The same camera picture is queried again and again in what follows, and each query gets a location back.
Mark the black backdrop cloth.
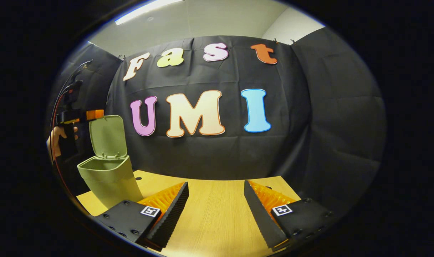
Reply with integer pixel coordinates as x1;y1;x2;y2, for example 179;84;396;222
47;27;387;215

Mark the black cable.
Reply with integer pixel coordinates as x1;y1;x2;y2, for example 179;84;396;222
60;59;93;94

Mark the green desktop garbage bin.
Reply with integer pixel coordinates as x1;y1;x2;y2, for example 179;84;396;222
77;115;144;210

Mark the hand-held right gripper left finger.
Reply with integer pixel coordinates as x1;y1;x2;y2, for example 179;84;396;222
96;181;190;252

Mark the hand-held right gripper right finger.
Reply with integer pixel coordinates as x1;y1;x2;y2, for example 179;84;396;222
244;180;334;250

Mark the red cable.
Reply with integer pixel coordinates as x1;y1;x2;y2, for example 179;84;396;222
49;89;79;201

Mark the wooden desktop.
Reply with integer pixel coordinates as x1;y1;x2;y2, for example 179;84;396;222
76;170;303;257

